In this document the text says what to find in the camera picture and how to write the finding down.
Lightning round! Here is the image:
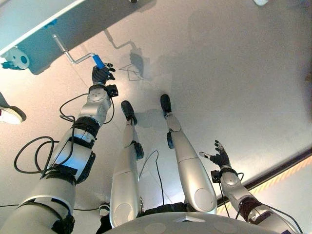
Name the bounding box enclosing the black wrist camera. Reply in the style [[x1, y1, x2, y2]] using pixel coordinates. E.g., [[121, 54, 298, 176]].
[[106, 84, 119, 98], [210, 170, 222, 184]]

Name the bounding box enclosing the silver robot torso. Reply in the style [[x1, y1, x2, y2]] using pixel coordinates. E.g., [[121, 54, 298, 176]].
[[102, 211, 281, 234]]

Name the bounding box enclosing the dark robot left foot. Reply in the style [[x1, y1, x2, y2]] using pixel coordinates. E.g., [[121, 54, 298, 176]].
[[120, 100, 138, 125]]

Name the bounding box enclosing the silver robot leg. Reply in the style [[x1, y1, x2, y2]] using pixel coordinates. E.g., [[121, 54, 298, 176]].
[[165, 112, 218, 215], [109, 117, 145, 229]]

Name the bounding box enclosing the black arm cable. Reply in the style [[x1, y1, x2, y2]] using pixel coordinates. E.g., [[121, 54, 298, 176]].
[[13, 93, 116, 174], [216, 172, 303, 234]]

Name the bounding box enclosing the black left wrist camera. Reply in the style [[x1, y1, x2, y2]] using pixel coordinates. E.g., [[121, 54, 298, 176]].
[[106, 84, 119, 98]]

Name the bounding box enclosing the metal crank with blue grip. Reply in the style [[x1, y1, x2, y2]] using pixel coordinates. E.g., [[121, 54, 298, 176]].
[[53, 34, 106, 71]]

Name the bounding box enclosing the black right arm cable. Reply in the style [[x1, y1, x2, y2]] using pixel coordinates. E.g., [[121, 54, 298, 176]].
[[216, 172, 303, 234]]

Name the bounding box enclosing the dark robot right foot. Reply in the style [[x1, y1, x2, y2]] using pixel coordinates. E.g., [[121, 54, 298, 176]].
[[160, 94, 173, 116]]

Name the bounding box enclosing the thin black tether cable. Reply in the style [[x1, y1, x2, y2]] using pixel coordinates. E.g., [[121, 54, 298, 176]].
[[138, 150, 165, 206]]

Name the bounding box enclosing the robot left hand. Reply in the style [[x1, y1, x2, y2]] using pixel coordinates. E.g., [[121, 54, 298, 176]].
[[91, 62, 116, 86]]

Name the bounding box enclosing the silver robot left leg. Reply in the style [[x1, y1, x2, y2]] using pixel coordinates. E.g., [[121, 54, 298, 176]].
[[109, 117, 145, 229]]

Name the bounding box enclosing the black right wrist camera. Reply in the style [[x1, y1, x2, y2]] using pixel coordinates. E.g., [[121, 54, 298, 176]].
[[210, 170, 222, 184]]

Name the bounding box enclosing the person's white shoe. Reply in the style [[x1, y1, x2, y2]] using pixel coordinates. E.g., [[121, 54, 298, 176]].
[[98, 203, 111, 218], [0, 105, 27, 125]]

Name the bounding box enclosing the dark robot foot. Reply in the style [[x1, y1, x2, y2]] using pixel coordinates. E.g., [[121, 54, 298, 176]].
[[120, 100, 138, 125], [160, 94, 173, 116]]

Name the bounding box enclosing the silver robot right leg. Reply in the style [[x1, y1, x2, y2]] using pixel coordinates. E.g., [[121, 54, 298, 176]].
[[165, 112, 218, 215]]

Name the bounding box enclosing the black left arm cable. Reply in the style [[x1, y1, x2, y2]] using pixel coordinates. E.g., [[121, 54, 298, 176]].
[[13, 93, 116, 174]]

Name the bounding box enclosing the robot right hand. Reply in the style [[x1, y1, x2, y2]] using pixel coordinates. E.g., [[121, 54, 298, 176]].
[[199, 139, 231, 169]]

